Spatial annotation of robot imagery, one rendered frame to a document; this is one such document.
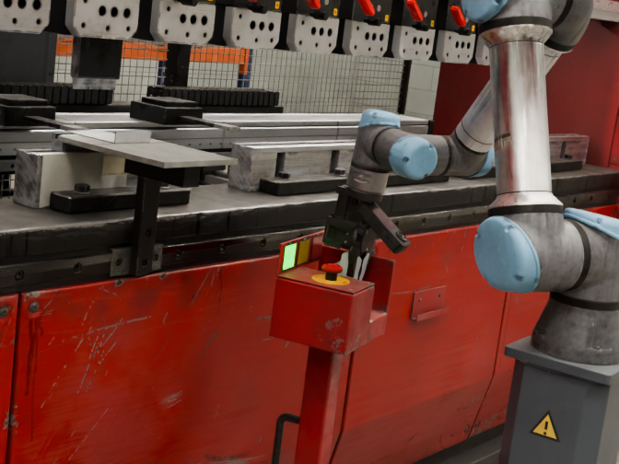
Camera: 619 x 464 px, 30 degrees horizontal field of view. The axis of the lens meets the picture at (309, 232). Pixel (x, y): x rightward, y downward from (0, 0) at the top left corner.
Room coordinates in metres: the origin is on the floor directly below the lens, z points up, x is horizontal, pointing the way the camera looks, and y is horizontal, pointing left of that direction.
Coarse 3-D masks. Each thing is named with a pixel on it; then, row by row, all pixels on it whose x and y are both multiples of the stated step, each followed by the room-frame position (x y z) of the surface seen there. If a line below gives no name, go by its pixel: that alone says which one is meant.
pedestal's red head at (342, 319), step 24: (384, 264) 2.21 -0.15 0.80; (288, 288) 2.07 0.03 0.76; (312, 288) 2.05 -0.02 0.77; (336, 288) 2.04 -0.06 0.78; (360, 288) 2.06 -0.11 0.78; (384, 288) 2.21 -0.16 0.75; (288, 312) 2.07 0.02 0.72; (312, 312) 2.05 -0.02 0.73; (336, 312) 2.03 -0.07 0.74; (360, 312) 2.06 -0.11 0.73; (384, 312) 2.20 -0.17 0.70; (288, 336) 2.07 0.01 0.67; (312, 336) 2.05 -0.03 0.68; (336, 336) 2.03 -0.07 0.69; (360, 336) 2.08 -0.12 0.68
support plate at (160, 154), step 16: (80, 144) 1.96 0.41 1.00; (96, 144) 1.95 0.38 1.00; (128, 144) 2.00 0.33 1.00; (144, 144) 2.03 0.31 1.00; (160, 144) 2.06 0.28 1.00; (144, 160) 1.87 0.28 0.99; (160, 160) 1.86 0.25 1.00; (176, 160) 1.88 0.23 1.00; (192, 160) 1.90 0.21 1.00; (208, 160) 1.93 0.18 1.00; (224, 160) 1.96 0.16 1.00
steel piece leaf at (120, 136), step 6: (108, 132) 2.11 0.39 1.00; (120, 132) 1.99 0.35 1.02; (126, 132) 2.00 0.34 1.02; (132, 132) 2.01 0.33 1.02; (138, 132) 2.03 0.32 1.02; (144, 132) 2.04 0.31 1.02; (150, 132) 2.05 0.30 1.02; (96, 138) 2.01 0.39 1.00; (102, 138) 2.02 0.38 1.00; (108, 138) 2.03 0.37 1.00; (114, 138) 2.04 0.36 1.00; (120, 138) 1.99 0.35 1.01; (126, 138) 2.01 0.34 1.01; (132, 138) 2.02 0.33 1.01; (138, 138) 2.03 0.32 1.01; (144, 138) 2.04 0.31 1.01
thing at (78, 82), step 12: (84, 48) 2.04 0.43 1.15; (96, 48) 2.07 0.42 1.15; (108, 48) 2.09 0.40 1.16; (120, 48) 2.11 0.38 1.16; (72, 60) 2.05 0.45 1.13; (84, 60) 2.05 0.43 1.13; (96, 60) 2.07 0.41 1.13; (108, 60) 2.09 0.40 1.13; (120, 60) 2.11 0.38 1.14; (72, 72) 2.04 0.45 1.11; (84, 72) 2.05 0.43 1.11; (96, 72) 2.07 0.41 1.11; (108, 72) 2.09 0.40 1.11; (120, 72) 2.12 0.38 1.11; (84, 84) 2.06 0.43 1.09; (96, 84) 2.08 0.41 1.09; (108, 84) 2.11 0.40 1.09
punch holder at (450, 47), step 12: (444, 0) 2.95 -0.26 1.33; (456, 0) 2.96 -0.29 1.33; (444, 12) 2.94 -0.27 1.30; (444, 24) 2.94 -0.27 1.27; (468, 24) 3.03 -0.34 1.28; (444, 36) 2.94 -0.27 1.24; (456, 36) 2.98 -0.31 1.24; (468, 36) 3.03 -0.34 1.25; (444, 48) 2.94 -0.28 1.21; (456, 48) 2.99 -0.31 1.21; (468, 48) 3.04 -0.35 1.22; (432, 60) 2.96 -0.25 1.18; (444, 60) 2.95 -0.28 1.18; (456, 60) 2.99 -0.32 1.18; (468, 60) 3.04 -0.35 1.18
